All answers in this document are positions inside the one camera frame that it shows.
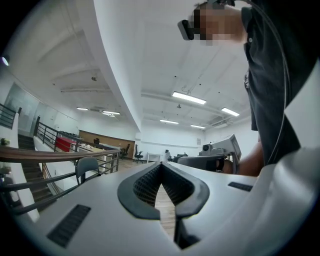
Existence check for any dark staircase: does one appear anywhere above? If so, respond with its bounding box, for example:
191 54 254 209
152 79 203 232
17 133 61 209

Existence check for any small white table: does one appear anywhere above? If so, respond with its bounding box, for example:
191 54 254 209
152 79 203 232
147 152 165 162

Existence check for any red cabinet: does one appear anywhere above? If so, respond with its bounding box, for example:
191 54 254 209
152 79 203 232
54 136 77 154

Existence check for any wooden handrail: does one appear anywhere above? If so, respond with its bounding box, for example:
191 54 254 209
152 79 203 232
0 144 121 165

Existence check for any black metal railing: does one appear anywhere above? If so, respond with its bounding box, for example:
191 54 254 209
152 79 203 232
33 115 84 153
0 103 23 130

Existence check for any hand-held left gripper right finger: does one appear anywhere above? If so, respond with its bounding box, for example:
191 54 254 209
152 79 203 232
161 161 259 256

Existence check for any person's head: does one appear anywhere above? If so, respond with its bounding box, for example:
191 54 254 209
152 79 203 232
193 0 247 47

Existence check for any person's black shirt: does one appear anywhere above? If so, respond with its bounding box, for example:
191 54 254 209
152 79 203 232
240 0 320 166

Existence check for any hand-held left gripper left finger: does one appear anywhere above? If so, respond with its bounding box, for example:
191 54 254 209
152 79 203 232
13 161 187 256

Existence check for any black head-worn camera rig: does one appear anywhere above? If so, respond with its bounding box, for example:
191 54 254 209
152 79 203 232
177 0 236 41

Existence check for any black metal balustrade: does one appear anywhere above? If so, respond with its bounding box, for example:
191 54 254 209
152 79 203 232
0 149 121 216

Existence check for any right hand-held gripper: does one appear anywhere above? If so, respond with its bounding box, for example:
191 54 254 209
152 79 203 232
177 133 243 175

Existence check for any person's right forearm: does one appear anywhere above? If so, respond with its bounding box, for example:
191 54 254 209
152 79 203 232
238 141 265 177

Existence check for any glass partition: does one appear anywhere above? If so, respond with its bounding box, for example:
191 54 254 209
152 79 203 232
3 82 42 132

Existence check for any long white desk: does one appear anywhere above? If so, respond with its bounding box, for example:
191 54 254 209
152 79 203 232
74 141 121 161

